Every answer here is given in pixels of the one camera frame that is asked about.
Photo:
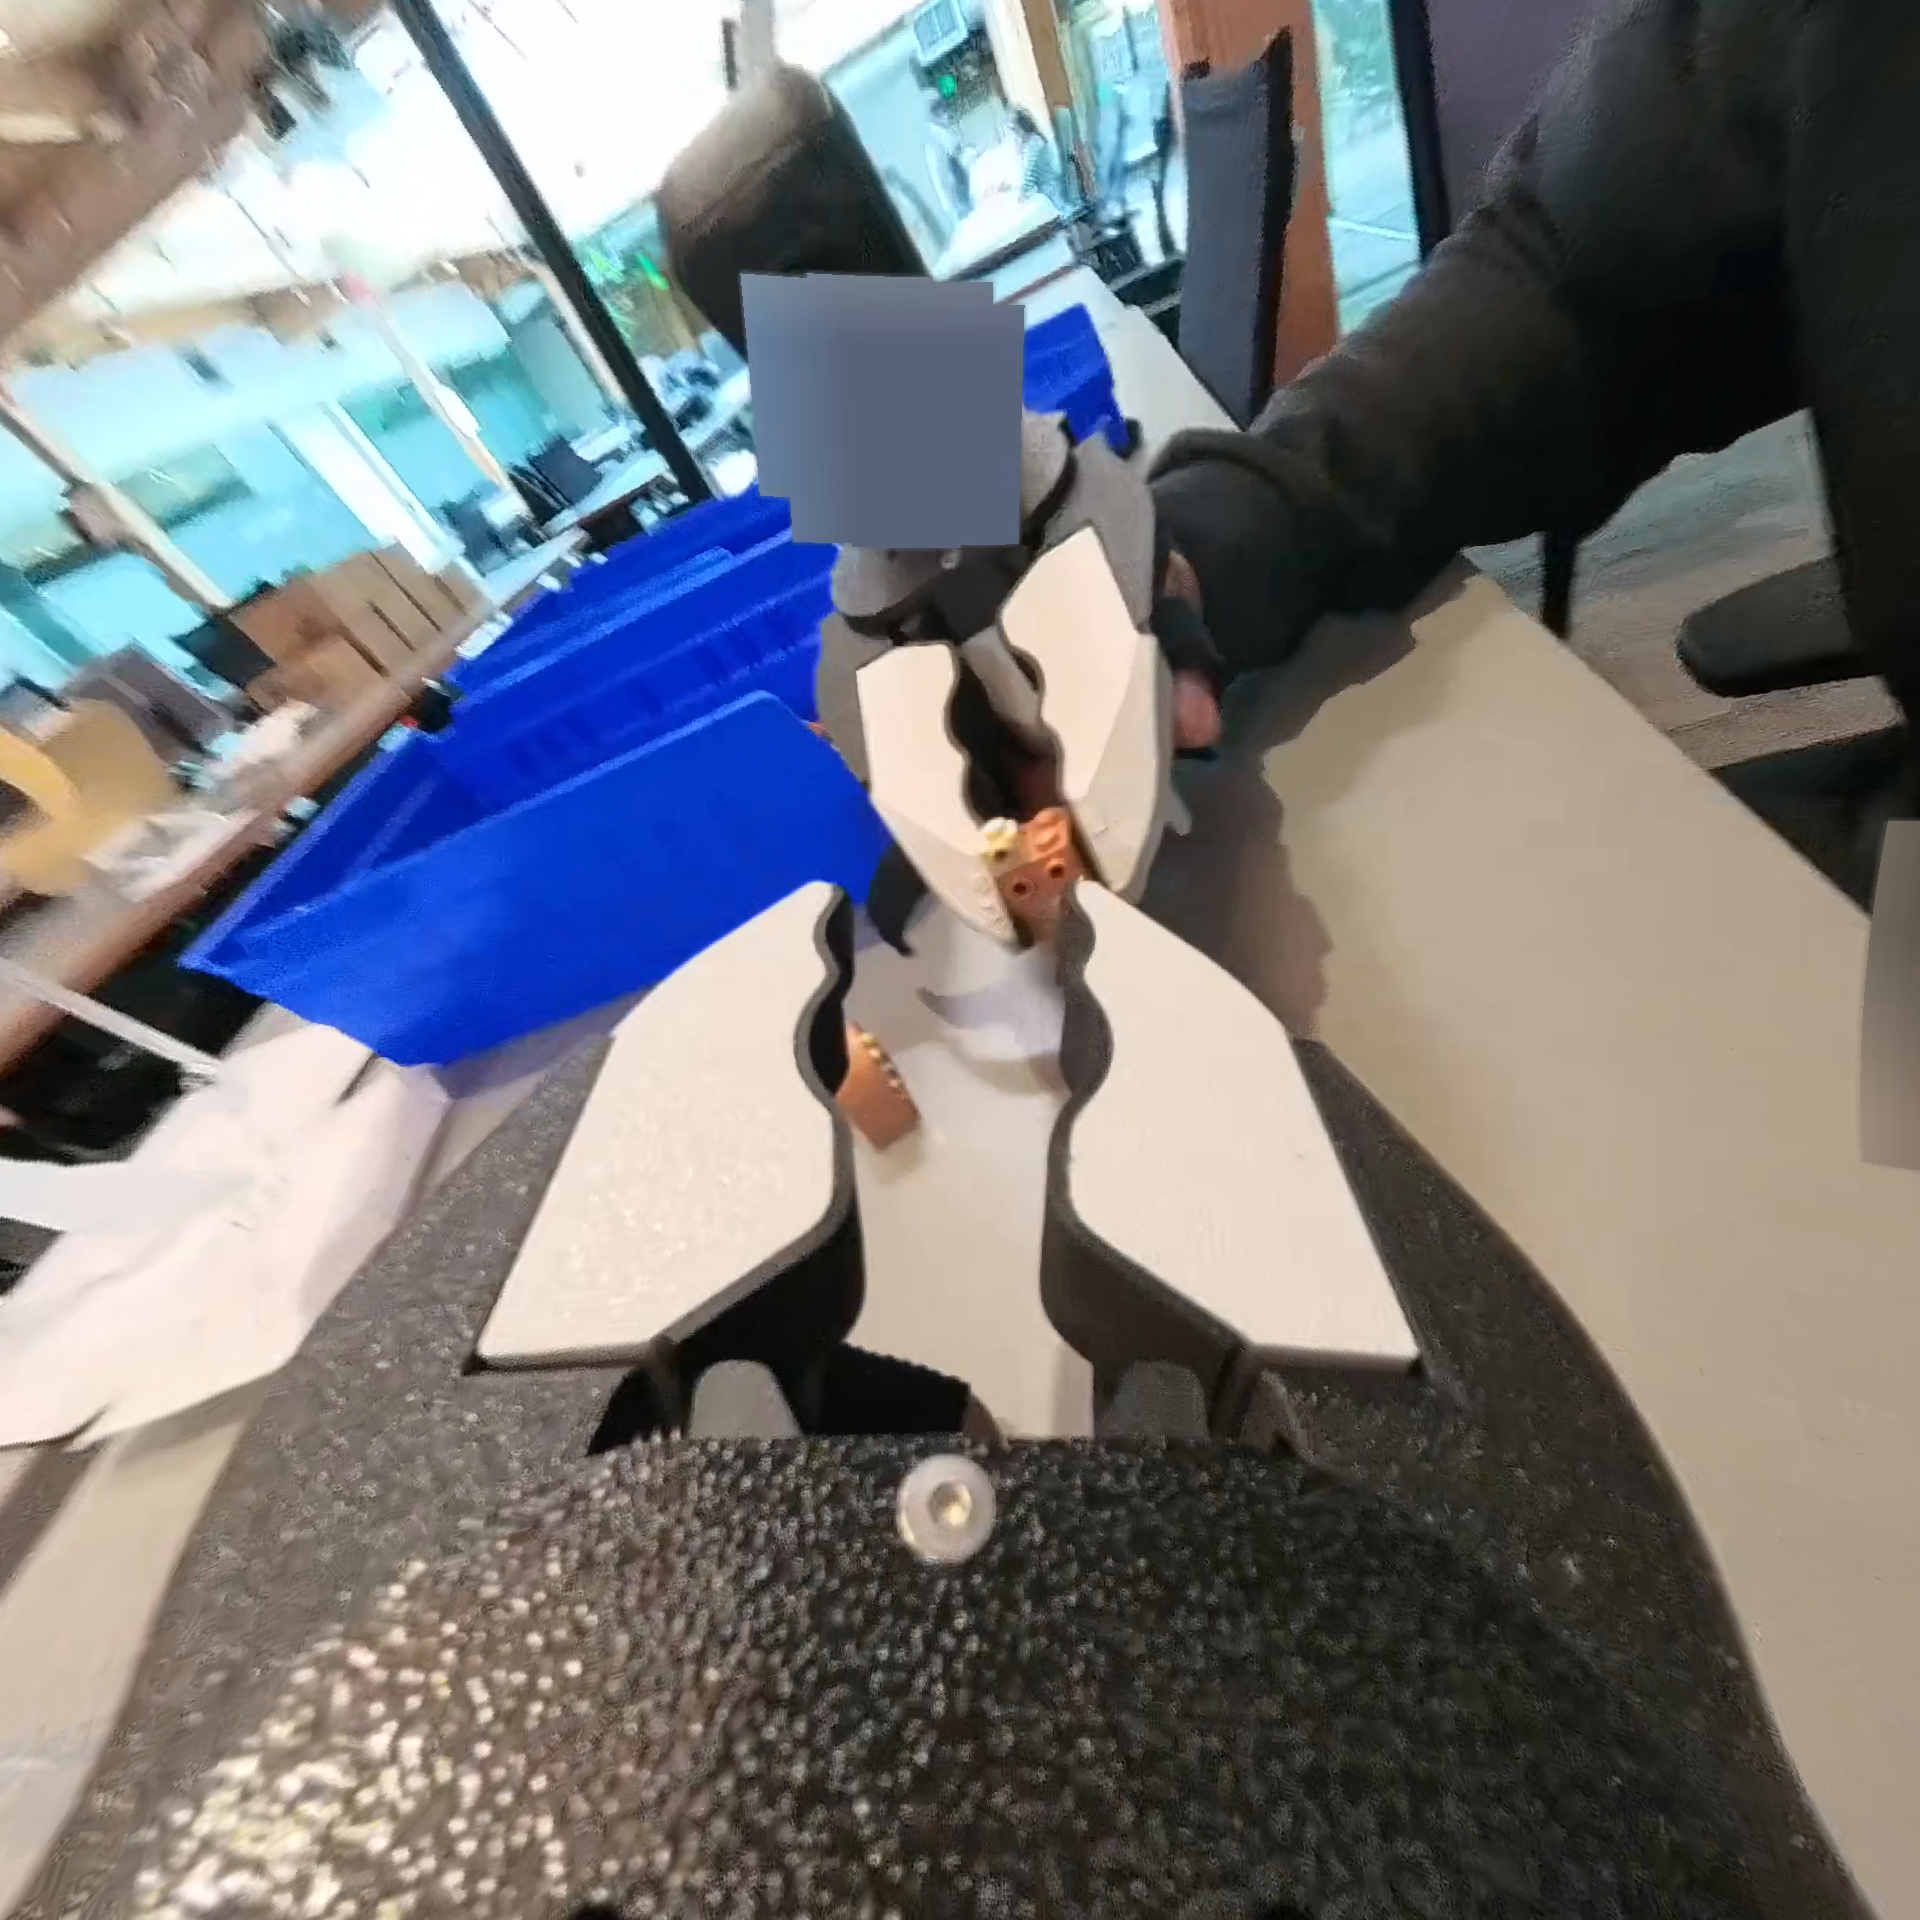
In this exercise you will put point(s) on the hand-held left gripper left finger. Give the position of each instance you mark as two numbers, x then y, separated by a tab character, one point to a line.
684	1186

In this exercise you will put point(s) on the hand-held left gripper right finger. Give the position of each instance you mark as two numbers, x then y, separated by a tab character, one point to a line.
1199	1170

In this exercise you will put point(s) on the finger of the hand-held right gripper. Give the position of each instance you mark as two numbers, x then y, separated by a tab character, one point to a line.
916	764
1100	673

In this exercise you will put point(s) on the copper toy brick model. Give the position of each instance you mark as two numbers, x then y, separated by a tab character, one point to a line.
1035	878

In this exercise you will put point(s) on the person's right forearm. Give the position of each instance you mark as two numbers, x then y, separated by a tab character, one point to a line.
1576	301

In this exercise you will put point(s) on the person's right hand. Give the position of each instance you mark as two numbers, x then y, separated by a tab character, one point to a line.
1240	555

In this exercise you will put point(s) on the large blue plastic bin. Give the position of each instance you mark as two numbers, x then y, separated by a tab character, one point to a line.
569	898

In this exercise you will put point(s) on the dark high-back chair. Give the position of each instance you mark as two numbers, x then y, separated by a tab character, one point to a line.
1240	228

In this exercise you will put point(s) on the white paper sheet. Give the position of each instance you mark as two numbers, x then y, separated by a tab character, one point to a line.
192	1215

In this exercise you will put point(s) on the stack of cardboard boxes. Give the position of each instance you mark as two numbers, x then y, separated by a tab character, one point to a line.
354	614

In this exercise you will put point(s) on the black swivel chair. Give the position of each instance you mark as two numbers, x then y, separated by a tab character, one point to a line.
1799	660

